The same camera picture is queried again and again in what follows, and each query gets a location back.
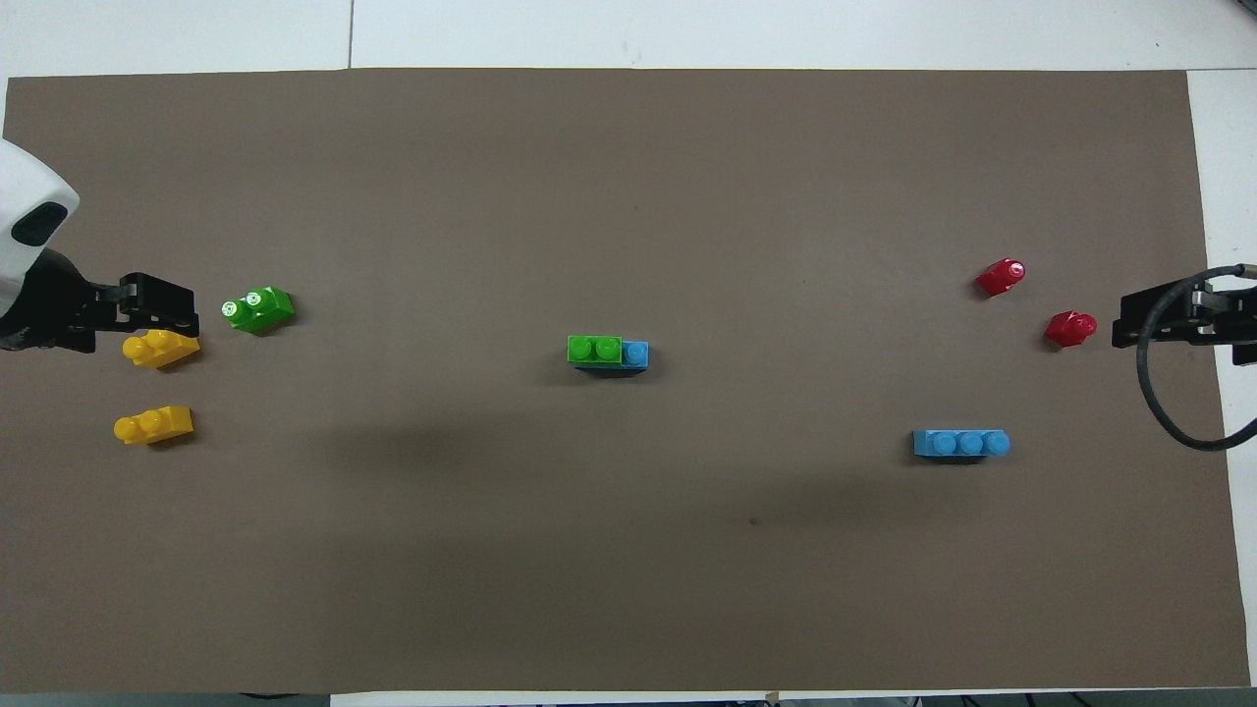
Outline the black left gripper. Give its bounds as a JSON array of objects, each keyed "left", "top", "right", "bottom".
[{"left": 0, "top": 248, "right": 201, "bottom": 354}]

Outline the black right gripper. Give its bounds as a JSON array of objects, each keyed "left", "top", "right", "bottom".
[{"left": 1111, "top": 277, "right": 1257, "bottom": 367}]

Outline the plain green two-stud brick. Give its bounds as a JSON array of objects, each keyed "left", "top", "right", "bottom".
[{"left": 567, "top": 334, "right": 625, "bottom": 367}]

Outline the blue three-stud brick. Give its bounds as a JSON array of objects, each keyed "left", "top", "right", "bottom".
[
  {"left": 912, "top": 429, "right": 1011, "bottom": 461},
  {"left": 573, "top": 340, "right": 651, "bottom": 374}
]

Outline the yellow two-stud brick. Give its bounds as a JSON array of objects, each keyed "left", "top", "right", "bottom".
[
  {"left": 122, "top": 328, "right": 202, "bottom": 370},
  {"left": 113, "top": 406, "right": 195, "bottom": 448}
]

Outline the red single-stud brick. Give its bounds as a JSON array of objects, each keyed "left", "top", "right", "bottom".
[
  {"left": 1043, "top": 310, "right": 1099, "bottom": 350},
  {"left": 975, "top": 258, "right": 1027, "bottom": 298}
]

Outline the green brick with white stickers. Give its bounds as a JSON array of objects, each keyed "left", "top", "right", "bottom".
[{"left": 221, "top": 286, "right": 296, "bottom": 336}]

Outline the brown table mat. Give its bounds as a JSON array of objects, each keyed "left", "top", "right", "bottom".
[{"left": 0, "top": 67, "right": 1252, "bottom": 696}]

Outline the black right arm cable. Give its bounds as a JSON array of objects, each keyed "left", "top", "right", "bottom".
[{"left": 1135, "top": 264, "right": 1257, "bottom": 454}]

